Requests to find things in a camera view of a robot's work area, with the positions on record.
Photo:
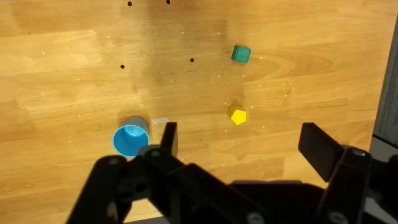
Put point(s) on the blue plastic cup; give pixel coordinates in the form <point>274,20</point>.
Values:
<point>132,138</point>

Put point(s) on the yellow block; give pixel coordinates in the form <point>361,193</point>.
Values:
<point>238,114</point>

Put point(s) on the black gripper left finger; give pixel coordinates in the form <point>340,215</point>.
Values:
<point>165,178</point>

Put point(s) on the green block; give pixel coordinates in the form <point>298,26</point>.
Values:
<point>240,53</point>

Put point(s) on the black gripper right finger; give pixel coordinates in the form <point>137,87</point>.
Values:
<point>327,153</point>

